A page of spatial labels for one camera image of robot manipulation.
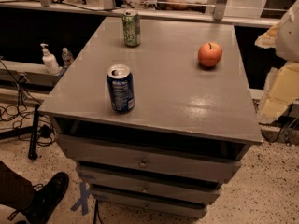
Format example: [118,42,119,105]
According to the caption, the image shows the green soda can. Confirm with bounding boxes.
[122,9,141,47]

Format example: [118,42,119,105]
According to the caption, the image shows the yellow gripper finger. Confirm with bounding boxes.
[255,24,278,49]
[257,61,299,124]

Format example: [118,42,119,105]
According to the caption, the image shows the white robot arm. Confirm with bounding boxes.
[255,0,299,124]

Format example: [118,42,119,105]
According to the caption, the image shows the black stand leg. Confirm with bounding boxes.
[0,104,41,161]

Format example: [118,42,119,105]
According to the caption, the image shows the black floor cables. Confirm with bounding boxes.
[0,59,57,147]

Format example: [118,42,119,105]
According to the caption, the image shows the grey drawer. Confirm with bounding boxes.
[76,165,220,204]
[56,134,240,182]
[90,188,206,219]

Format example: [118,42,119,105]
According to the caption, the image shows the black shoe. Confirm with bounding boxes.
[7,172,69,224]

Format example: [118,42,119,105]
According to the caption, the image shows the grey metal railing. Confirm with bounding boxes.
[0,0,281,28]

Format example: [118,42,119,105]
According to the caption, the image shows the blue pepsi can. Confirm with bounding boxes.
[107,64,135,113]

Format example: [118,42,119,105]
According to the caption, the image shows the red apple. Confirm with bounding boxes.
[198,42,222,68]

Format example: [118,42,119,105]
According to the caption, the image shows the clear plastic water bottle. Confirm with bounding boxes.
[62,48,74,67]

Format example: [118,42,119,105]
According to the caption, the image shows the middle grey drawer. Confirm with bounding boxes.
[76,165,220,204]

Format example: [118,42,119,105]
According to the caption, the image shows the bottom grey drawer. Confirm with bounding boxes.
[90,188,206,219]

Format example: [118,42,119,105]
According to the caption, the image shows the grey drawer cabinet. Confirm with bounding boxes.
[38,16,263,220]

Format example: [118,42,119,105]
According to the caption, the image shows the blue tape cross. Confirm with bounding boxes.
[71,181,92,216]

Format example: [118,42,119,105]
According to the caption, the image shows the top grey drawer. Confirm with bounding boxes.
[56,134,240,182]

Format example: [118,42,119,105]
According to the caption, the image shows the white pump sanitizer bottle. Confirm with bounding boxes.
[40,43,59,75]

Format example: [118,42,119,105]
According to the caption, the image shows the brown trouser leg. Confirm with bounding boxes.
[0,161,35,210]

